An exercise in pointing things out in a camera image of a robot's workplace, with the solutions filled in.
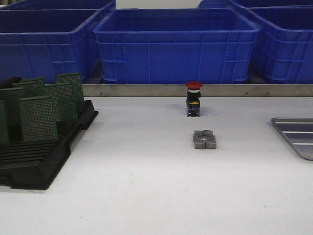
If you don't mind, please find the blue center plastic bin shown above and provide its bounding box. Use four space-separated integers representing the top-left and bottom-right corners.
93 8 259 84

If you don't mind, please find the blue plastic bin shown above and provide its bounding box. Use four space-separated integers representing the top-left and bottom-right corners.
248 7 313 84
93 8 259 84
0 9 101 83

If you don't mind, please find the black slotted board rack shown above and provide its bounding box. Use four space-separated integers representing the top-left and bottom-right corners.
0 73 97 190

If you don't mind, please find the red emergency stop button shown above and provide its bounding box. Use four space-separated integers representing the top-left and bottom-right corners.
185 81 203 117

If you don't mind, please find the silver metal tray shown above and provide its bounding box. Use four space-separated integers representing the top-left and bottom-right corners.
271 117 313 161

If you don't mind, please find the grey metal clamp block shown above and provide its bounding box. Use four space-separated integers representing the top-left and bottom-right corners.
193 130 217 149

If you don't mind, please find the blue far-right rear bin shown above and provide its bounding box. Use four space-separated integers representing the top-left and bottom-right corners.
197 0 313 10

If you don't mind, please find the blue right plastic bin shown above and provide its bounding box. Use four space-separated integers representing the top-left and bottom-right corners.
248 7 313 84

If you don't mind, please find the green perforated circuit board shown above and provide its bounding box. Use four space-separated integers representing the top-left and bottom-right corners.
55 72 86 107
11 77 45 97
19 96 58 142
0 87 25 142
45 82 77 122
0 100 9 145

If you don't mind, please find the blue left plastic bin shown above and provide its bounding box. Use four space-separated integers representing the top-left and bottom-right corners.
0 9 101 83

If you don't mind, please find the blue far-left rear bin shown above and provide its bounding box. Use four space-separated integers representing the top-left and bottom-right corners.
0 0 116 10

